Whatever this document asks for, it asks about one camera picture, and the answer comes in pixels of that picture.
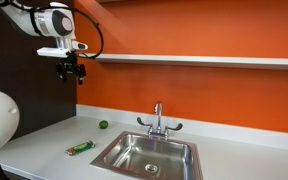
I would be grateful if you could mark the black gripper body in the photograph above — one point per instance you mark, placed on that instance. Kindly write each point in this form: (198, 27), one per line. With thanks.
(70, 65)

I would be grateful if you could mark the green granola bar packet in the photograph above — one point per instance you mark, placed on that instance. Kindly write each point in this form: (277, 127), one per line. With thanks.
(80, 147)

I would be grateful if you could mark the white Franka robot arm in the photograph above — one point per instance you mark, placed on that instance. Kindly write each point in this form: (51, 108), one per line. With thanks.
(50, 20)

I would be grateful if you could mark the white counter backsplash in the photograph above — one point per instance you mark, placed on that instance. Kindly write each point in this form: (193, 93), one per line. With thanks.
(234, 133)

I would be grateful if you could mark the dark wood cabinet panel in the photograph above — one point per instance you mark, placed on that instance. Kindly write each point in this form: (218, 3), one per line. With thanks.
(34, 100)

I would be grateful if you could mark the green lime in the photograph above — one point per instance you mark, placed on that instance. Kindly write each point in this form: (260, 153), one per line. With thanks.
(103, 124)

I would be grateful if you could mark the stainless steel sink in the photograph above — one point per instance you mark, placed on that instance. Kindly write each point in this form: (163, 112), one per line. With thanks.
(150, 156)

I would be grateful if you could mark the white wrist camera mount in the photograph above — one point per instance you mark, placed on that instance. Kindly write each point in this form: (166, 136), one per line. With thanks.
(52, 52)

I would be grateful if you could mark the white wall shelf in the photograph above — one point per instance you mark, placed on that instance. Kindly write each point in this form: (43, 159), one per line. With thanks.
(200, 61)

